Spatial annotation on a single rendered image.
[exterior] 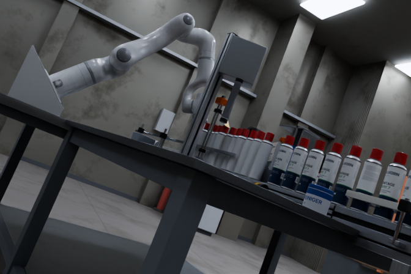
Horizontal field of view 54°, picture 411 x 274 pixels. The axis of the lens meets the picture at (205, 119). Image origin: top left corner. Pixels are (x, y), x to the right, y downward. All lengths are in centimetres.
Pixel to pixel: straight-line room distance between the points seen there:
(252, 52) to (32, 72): 97
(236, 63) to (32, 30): 664
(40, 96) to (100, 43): 643
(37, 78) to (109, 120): 630
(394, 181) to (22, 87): 147
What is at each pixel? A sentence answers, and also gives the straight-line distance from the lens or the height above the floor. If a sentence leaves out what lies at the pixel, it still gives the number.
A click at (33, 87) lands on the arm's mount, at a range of 188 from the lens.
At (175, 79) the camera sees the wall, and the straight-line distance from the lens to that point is 850.
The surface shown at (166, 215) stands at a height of 70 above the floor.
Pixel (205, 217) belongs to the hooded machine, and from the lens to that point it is 736.
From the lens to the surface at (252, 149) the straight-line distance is 167.
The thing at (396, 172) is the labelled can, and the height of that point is 102.
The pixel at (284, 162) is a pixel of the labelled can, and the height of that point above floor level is 98.
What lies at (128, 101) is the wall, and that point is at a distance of 822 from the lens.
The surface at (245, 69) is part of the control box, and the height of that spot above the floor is 134.
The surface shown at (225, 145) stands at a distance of 184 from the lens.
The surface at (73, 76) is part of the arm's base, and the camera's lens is 202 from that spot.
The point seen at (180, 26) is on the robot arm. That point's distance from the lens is 213.
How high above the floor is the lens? 78
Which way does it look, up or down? 9 degrees up
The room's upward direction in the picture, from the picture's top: 22 degrees clockwise
